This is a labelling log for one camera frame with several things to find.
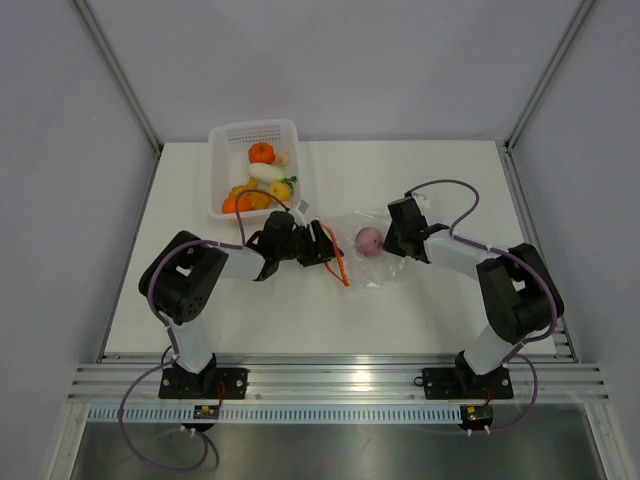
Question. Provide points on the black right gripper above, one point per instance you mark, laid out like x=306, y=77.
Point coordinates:
x=389, y=244

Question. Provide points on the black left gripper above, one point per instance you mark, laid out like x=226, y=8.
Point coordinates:
x=325, y=248

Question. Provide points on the fake purple onion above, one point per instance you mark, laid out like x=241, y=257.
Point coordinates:
x=369, y=241

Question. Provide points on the clear zip top bag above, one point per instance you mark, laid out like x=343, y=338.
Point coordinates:
x=364, y=272

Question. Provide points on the fake yellow lemon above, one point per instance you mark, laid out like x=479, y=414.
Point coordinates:
x=282, y=191

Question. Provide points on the fake brown ginger root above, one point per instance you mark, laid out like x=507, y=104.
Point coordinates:
x=250, y=189

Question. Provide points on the fake white radish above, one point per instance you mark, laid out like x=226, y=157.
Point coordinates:
x=267, y=174

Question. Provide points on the fake white garlic bulb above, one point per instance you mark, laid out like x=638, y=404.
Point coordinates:
x=282, y=159

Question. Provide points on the fake orange fruit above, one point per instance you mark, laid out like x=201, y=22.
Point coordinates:
x=236, y=203

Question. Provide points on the fake orange pumpkin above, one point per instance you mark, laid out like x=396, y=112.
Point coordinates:
x=261, y=153

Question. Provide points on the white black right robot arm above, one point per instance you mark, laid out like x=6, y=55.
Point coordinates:
x=522, y=304

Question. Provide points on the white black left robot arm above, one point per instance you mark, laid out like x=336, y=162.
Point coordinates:
x=179, y=282

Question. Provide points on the white plastic perforated basket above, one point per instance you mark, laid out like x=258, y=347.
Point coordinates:
x=229, y=164

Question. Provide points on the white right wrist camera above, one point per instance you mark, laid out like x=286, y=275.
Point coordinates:
x=422, y=201

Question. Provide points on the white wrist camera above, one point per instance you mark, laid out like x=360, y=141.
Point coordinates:
x=298, y=212
x=422, y=201

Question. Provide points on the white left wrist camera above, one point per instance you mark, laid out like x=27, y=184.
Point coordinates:
x=298, y=212

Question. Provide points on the aluminium frame post right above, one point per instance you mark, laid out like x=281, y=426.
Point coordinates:
x=559, y=55

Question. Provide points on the aluminium frame post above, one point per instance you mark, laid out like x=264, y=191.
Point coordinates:
x=90, y=22
x=559, y=55

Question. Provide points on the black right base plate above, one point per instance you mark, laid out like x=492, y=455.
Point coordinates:
x=447, y=383

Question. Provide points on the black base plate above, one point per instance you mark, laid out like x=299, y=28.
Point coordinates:
x=220, y=382
x=447, y=383

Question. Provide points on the white slotted cable duct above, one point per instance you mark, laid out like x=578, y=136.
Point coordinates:
x=277, y=414

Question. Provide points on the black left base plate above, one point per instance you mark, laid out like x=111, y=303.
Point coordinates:
x=220, y=382

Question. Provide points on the aluminium mounting rail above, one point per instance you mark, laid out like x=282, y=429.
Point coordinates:
x=339, y=379

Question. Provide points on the aluminium frame post left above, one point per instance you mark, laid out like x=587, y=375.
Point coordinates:
x=90, y=22

